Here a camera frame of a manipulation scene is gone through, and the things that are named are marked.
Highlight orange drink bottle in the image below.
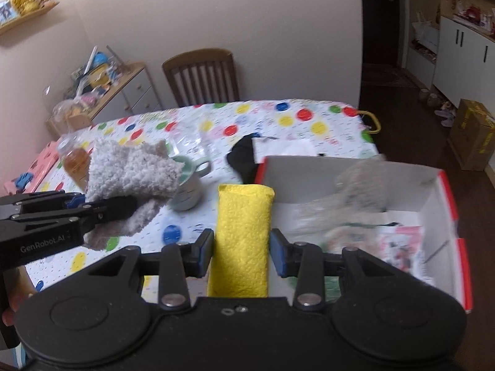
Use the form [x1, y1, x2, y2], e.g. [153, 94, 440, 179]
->
[58, 135, 93, 190]

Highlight white base cabinets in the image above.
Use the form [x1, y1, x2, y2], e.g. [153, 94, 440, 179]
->
[432, 15, 495, 103]

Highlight wooden wall shelf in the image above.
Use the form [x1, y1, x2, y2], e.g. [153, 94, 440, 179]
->
[0, 0, 60, 35]

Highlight green ceramic mug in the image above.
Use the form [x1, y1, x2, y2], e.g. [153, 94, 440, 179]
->
[166, 156, 213, 212]

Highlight yellow strap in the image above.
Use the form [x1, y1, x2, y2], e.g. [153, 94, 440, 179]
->
[359, 110, 381, 134]

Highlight grey fluffy cloth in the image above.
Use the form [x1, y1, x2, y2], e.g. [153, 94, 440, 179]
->
[83, 137, 185, 252]

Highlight brown cardboard box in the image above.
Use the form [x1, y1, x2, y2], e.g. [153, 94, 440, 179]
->
[449, 98, 495, 171]

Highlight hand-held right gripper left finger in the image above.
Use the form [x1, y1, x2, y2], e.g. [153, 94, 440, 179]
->
[87, 229, 215, 312]

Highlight yellow toy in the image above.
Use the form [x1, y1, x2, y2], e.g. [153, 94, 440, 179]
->
[87, 52, 113, 87]

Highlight panda print snack packet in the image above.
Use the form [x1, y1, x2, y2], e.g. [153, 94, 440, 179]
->
[377, 226, 434, 287]

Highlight small photo frame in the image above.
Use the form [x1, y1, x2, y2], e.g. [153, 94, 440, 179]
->
[0, 0, 18, 28]

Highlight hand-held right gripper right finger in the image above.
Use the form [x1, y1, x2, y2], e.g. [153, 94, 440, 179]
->
[269, 228, 437, 312]

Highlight patterned door mat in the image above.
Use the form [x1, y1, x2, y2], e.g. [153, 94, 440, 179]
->
[361, 73, 420, 89]

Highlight festive print gift bag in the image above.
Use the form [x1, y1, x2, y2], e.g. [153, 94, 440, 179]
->
[323, 222, 387, 303]

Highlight red cardboard box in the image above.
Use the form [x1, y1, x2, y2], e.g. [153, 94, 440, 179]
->
[253, 156, 474, 315]

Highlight dark door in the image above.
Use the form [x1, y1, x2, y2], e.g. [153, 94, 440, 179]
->
[361, 0, 401, 66]

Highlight plastic bag of snacks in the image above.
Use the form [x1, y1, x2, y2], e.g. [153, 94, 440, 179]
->
[52, 98, 93, 128]

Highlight blue hair clip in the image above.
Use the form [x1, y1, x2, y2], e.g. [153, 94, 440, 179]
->
[11, 172, 35, 192]

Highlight white tote bag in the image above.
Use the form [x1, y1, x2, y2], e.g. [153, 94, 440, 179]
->
[411, 11, 439, 53]

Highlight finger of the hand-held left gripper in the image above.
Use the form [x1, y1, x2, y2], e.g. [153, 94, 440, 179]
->
[11, 196, 139, 232]
[0, 191, 85, 219]

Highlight red bag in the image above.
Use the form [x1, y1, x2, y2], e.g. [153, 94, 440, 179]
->
[462, 6, 484, 24]

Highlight black sock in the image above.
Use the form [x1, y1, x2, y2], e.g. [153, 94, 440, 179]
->
[226, 134, 264, 182]

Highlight clear plastic bag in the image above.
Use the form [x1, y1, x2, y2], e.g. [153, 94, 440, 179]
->
[290, 155, 391, 240]
[166, 124, 225, 159]

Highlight wooden chair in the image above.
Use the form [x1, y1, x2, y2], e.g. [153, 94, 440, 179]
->
[161, 48, 240, 107]

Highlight pink box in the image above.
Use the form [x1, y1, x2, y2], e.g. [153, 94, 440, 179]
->
[4, 141, 60, 196]

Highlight wooden side cabinet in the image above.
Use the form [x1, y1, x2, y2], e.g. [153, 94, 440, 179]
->
[45, 62, 163, 138]

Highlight polka dot tablecloth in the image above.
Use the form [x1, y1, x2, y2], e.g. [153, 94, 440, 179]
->
[4, 98, 381, 302]

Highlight green and yellow sponge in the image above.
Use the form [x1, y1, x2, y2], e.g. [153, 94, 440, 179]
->
[207, 183, 275, 299]

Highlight person's left hand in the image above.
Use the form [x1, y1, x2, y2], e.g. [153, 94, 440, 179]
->
[2, 267, 35, 327]

